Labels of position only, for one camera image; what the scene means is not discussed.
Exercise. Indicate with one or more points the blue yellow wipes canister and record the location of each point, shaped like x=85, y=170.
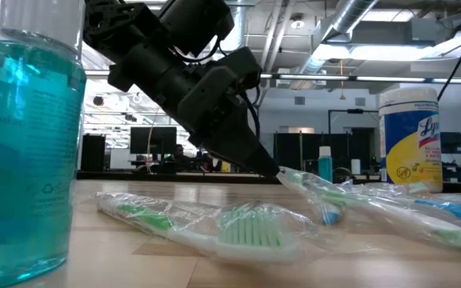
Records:
x=410, y=140

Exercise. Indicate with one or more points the smooth silver air duct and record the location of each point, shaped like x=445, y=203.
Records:
x=350, y=16

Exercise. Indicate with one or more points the person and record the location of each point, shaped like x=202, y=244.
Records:
x=179, y=154

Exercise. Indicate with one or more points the black partition panel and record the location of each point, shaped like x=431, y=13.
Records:
x=314, y=154

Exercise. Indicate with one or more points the long ceiling light bar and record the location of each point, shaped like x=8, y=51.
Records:
x=314, y=77

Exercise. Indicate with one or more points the black computer monitor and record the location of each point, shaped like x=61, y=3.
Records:
x=153, y=140

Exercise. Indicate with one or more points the teal mouthwash bottle white cap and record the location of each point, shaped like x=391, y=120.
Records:
x=26, y=140
x=325, y=166

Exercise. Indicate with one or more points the blue toothbrush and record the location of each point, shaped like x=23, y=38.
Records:
x=458, y=210
x=330, y=218

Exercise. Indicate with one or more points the white cup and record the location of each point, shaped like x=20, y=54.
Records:
x=355, y=166

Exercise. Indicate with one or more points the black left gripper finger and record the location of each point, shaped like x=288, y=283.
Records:
x=246, y=148

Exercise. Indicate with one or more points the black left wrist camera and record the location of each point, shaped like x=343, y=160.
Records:
x=240, y=66

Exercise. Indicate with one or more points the yellow container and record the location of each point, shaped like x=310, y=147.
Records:
x=225, y=166

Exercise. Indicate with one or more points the black cabinet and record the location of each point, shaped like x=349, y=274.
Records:
x=93, y=152

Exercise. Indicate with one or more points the green toothbrush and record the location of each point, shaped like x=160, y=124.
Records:
x=336, y=197
x=254, y=232
x=418, y=188

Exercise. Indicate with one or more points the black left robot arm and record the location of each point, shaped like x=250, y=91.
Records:
x=142, y=24

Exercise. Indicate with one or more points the black gantry frame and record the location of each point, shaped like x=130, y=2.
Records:
x=352, y=111

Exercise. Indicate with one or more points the dark blue box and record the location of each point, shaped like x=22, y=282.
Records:
x=452, y=142

